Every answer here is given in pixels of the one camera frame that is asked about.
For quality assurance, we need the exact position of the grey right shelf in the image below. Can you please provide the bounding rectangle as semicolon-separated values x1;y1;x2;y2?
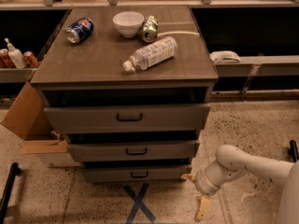
216;55;299;77

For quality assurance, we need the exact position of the folded white cloth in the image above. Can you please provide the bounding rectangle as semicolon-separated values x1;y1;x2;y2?
209;50;241;63

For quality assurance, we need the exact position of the black base leg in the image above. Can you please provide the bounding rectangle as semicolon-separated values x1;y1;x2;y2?
0;162;21;224
288;140;299;162

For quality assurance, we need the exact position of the blue pepsi can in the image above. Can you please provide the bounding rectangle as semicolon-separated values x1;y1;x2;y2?
64;17;94;44

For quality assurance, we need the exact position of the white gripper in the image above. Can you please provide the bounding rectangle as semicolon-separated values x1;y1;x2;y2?
181;161;231;222

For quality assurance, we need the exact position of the white bowl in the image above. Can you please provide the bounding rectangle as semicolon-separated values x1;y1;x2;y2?
112;11;144;38

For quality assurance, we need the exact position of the green soda can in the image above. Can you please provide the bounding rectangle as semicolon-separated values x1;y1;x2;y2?
139;15;158;43

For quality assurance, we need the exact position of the black left base leg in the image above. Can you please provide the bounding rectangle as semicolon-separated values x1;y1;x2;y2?
0;162;21;224

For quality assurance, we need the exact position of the grey shelf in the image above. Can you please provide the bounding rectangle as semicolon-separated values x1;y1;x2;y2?
216;55;299;77
0;68;37;83

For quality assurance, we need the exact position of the grey drawer cabinet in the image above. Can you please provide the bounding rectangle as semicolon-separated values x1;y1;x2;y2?
31;6;218;170

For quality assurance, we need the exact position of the red soda can left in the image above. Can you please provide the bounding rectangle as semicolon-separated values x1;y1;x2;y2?
0;49;15;68

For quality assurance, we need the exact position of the white pump bottle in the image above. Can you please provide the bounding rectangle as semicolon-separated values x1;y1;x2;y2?
5;38;27;69

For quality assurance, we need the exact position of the red soda can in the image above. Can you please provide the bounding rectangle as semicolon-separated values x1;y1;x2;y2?
0;49;15;68
23;51;39;68

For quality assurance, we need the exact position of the red soda can right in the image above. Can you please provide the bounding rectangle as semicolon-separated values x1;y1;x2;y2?
23;51;39;68

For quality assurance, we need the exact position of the black right base leg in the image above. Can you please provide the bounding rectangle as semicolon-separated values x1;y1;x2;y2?
288;140;299;162

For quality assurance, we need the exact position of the clear plastic water bottle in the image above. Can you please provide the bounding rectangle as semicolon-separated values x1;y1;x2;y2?
123;36;178;72

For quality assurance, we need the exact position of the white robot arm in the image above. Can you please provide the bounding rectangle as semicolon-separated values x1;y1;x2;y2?
181;145;299;224

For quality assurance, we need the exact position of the grey drawer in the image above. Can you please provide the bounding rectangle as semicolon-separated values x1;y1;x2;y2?
45;104;210;134
67;140;199;162
82;164;192;183

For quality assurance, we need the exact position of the cardboard box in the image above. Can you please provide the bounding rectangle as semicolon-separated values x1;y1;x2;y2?
1;82;79;168

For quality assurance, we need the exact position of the grey left shelf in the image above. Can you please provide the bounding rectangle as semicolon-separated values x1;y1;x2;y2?
0;68;37;83

